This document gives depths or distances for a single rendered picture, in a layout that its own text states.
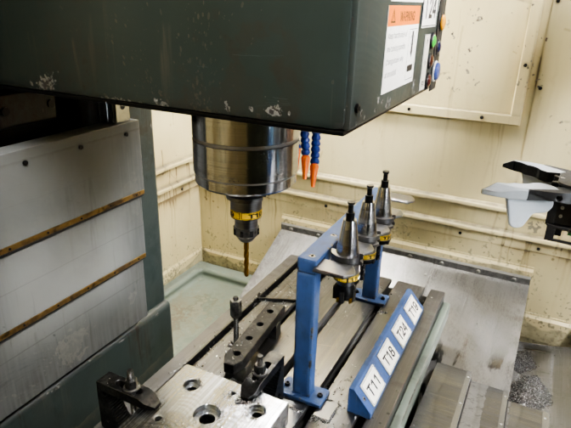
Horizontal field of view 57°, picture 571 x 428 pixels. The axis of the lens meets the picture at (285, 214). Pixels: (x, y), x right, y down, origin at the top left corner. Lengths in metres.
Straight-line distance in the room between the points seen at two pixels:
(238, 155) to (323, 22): 0.23
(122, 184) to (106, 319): 0.32
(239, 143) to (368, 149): 1.12
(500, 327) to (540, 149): 0.54
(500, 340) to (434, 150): 0.61
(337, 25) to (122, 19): 0.29
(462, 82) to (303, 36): 1.14
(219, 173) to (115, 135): 0.49
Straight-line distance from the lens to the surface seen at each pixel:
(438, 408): 1.43
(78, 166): 1.14
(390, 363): 1.24
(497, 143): 1.72
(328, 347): 1.31
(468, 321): 1.74
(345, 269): 0.98
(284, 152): 0.74
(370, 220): 1.09
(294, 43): 0.60
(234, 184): 0.74
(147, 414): 1.02
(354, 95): 0.59
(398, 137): 1.77
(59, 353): 1.26
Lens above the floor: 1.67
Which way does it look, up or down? 22 degrees down
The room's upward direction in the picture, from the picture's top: 2 degrees clockwise
